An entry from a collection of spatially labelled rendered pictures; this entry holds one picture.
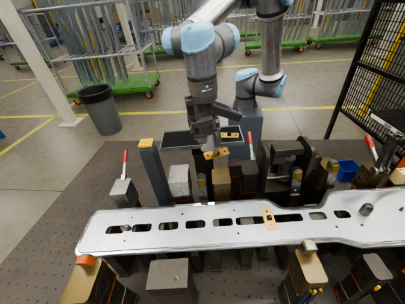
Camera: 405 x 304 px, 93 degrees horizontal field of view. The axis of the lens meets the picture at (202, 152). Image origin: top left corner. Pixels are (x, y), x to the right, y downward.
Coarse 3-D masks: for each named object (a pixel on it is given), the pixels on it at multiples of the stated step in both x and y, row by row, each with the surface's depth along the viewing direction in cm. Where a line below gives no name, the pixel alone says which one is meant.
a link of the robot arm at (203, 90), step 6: (216, 78) 47; (192, 84) 46; (198, 84) 45; (204, 84) 46; (210, 84) 46; (216, 84) 48; (192, 90) 47; (198, 90) 46; (204, 90) 46; (210, 90) 47; (216, 90) 48; (192, 96) 49; (198, 96) 47; (204, 96) 47; (210, 96) 48
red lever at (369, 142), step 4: (368, 136) 79; (368, 140) 79; (368, 144) 79; (372, 144) 78; (372, 148) 78; (372, 152) 77; (376, 152) 77; (372, 156) 77; (376, 156) 77; (376, 160) 76; (380, 172) 75
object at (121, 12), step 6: (120, 6) 527; (120, 12) 536; (120, 18) 545; (126, 18) 553; (126, 24) 553; (126, 30) 563; (126, 36) 573; (132, 42) 587; (132, 48) 592; (132, 60) 615; (138, 60) 625; (138, 66) 626
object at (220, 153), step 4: (220, 148) 66; (224, 148) 66; (208, 152) 65; (212, 152) 65; (220, 152) 65; (224, 152) 65; (228, 152) 64; (204, 156) 64; (208, 156) 64; (212, 156) 64; (216, 156) 63; (220, 156) 63
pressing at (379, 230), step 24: (336, 192) 76; (360, 192) 76; (384, 192) 75; (96, 216) 78; (120, 216) 77; (144, 216) 76; (168, 216) 75; (192, 216) 74; (216, 216) 73; (240, 216) 72; (360, 216) 68; (384, 216) 67; (96, 240) 70; (120, 240) 69; (144, 240) 68; (168, 240) 68; (192, 240) 67; (216, 240) 66; (240, 240) 65; (264, 240) 65; (288, 240) 64; (312, 240) 63; (336, 240) 63; (360, 240) 62; (384, 240) 61
